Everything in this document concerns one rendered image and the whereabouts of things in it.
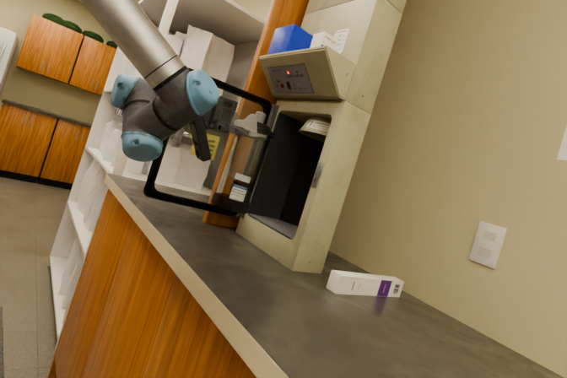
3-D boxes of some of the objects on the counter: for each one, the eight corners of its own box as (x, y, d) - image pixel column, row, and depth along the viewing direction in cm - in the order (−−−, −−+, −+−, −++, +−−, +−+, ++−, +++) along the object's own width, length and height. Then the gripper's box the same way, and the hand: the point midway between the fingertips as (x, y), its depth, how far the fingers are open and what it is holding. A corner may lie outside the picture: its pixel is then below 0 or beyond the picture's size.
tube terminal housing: (290, 240, 133) (351, 47, 134) (353, 277, 107) (429, 36, 108) (234, 231, 118) (304, 13, 119) (292, 271, 92) (380, -8, 93)
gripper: (202, 87, 76) (278, 113, 89) (178, 88, 89) (247, 110, 101) (192, 126, 76) (270, 146, 89) (170, 121, 89) (240, 139, 102)
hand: (252, 137), depth 95 cm, fingers closed on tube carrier, 10 cm apart
